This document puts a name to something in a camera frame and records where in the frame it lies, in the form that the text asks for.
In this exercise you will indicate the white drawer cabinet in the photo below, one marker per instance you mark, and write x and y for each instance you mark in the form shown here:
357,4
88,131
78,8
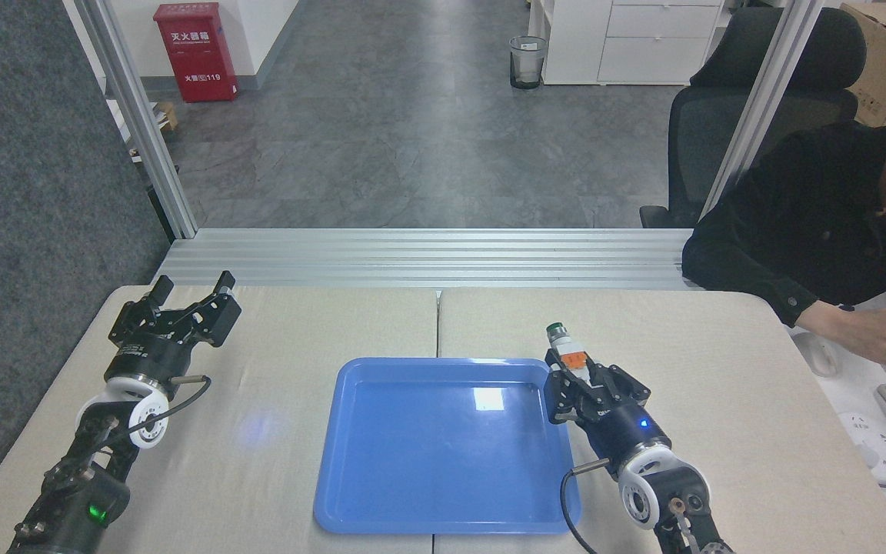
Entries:
643,46

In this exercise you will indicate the black office chair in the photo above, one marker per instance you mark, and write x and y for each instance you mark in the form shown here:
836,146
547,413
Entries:
708,131

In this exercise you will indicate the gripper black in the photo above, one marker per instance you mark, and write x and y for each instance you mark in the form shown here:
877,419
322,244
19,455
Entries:
627,431
152,360

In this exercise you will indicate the mesh waste bin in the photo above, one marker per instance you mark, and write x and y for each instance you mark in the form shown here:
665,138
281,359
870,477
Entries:
527,65

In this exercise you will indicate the grey felt partition panel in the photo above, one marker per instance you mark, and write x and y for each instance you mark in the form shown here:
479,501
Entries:
28,215

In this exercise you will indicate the person's forearm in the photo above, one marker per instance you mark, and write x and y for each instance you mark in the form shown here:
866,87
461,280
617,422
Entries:
820,317

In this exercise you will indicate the white computer mouse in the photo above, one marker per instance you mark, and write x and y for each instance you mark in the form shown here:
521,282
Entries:
812,354

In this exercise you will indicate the blue plastic tray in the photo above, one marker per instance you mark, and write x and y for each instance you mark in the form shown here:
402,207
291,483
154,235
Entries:
443,454

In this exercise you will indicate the small cardboard box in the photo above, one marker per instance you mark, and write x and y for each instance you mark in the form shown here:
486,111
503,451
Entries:
167,115

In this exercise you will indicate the person's hand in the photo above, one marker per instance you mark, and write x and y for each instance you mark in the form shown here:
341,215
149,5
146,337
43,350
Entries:
877,337

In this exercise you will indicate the person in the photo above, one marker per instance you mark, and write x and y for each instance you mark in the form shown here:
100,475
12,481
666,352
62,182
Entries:
797,223

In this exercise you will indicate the white power strip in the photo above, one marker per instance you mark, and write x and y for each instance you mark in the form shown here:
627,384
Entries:
877,446

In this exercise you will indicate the silver aluminium post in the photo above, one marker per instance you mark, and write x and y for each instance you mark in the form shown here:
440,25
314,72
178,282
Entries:
143,123
766,100

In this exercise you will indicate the red fire extinguisher box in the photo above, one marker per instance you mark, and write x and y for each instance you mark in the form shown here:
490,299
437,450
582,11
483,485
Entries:
197,54

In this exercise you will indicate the silver aluminium rail base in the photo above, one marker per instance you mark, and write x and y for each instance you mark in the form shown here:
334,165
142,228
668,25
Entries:
428,258

